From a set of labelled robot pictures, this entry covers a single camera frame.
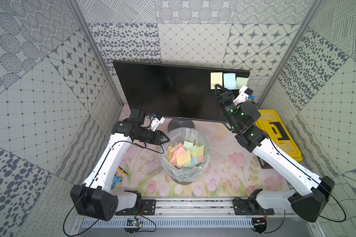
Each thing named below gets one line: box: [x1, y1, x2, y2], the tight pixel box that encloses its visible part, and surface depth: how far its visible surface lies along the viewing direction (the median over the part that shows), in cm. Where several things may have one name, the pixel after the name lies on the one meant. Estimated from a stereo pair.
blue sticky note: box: [222, 73, 237, 90], surface depth 64 cm
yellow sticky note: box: [210, 72, 223, 90], surface depth 65 cm
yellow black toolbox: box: [255, 109, 304, 163], surface depth 85 cm
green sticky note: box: [235, 76, 250, 90], surface depth 66 cm
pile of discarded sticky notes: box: [167, 140, 205, 169], surface depth 74 cm
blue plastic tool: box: [110, 175, 123, 190], surface depth 83 cm
